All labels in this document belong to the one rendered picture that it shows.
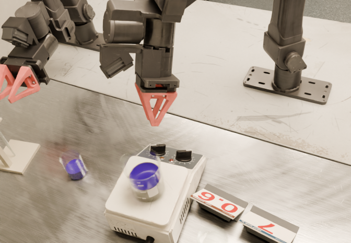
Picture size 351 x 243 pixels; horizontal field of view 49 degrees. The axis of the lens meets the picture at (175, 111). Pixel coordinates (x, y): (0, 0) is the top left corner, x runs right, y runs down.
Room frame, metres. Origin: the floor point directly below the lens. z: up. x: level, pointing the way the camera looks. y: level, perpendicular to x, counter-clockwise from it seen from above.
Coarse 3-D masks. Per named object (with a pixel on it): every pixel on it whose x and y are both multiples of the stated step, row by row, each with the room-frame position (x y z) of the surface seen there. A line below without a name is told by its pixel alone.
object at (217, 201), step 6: (198, 192) 0.40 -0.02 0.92; (204, 192) 0.40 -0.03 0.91; (204, 198) 0.38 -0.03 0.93; (210, 198) 0.38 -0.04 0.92; (216, 198) 0.38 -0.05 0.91; (216, 204) 0.36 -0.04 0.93; (222, 204) 0.36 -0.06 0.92; (228, 204) 0.37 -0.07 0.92; (228, 210) 0.35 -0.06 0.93; (234, 210) 0.35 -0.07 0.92
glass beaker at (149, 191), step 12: (132, 156) 0.40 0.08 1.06; (144, 156) 0.41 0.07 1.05; (156, 156) 0.39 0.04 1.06; (132, 168) 0.40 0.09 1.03; (132, 180) 0.36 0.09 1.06; (144, 180) 0.35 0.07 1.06; (156, 180) 0.36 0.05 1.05; (132, 192) 0.37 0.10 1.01; (144, 192) 0.35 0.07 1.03; (156, 192) 0.35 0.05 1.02; (144, 204) 0.35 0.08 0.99
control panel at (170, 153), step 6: (150, 144) 0.53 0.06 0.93; (168, 150) 0.50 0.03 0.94; (174, 150) 0.50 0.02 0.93; (162, 156) 0.47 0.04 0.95; (168, 156) 0.47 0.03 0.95; (174, 156) 0.47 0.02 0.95; (192, 156) 0.47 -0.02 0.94; (198, 156) 0.47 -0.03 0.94; (168, 162) 0.45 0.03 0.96; (174, 162) 0.45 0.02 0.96; (180, 162) 0.45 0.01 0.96; (186, 162) 0.45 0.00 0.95; (192, 162) 0.45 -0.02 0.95; (192, 168) 0.43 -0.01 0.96
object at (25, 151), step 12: (0, 120) 0.58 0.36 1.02; (12, 144) 0.62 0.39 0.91; (24, 144) 0.61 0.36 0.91; (36, 144) 0.61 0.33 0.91; (0, 156) 0.55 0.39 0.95; (12, 156) 0.58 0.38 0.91; (24, 156) 0.58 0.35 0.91; (0, 168) 0.55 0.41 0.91; (12, 168) 0.55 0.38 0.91; (24, 168) 0.54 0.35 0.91
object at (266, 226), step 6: (246, 216) 0.33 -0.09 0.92; (252, 216) 0.33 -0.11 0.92; (258, 216) 0.34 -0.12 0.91; (252, 222) 0.32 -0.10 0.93; (258, 222) 0.32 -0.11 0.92; (264, 222) 0.32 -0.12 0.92; (264, 228) 0.30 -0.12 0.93; (270, 228) 0.30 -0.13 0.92; (276, 228) 0.30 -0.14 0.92; (282, 228) 0.31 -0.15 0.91; (276, 234) 0.29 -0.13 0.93; (282, 234) 0.29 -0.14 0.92; (288, 234) 0.29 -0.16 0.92; (288, 240) 0.27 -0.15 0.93
